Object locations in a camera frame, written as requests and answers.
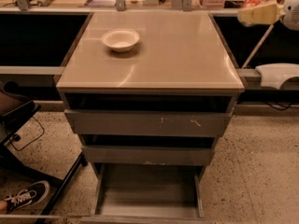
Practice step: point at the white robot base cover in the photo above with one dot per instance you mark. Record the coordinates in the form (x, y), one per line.
(274, 75)

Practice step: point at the black and white sneaker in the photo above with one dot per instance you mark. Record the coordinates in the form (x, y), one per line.
(35, 193)

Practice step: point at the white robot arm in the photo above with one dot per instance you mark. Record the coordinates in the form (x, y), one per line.
(290, 19)

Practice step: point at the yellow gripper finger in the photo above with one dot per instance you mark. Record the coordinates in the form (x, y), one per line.
(266, 13)

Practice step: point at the grey middle drawer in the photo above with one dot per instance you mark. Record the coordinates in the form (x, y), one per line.
(149, 155)

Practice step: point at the white stick with black tip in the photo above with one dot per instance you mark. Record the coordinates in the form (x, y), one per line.
(265, 35)

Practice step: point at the grey top drawer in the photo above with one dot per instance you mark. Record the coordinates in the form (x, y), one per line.
(142, 123)

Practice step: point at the white paper bowl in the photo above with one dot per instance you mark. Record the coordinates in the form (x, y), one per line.
(120, 40)

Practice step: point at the grey open bottom drawer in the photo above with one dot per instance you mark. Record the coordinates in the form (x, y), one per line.
(146, 194)

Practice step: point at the grey drawer cabinet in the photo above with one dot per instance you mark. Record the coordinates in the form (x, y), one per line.
(179, 64)

